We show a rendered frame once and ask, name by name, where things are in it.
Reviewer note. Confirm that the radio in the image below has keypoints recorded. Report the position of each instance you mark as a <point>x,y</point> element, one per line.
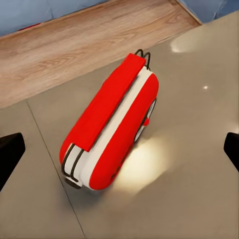
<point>96,147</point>

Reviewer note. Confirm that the sofa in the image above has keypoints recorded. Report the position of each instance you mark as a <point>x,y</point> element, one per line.
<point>19,16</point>

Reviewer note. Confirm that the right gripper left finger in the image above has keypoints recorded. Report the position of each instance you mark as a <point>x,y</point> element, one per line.
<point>12,148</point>

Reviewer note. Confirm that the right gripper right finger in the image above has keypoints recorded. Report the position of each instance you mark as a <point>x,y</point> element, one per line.
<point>231,148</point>

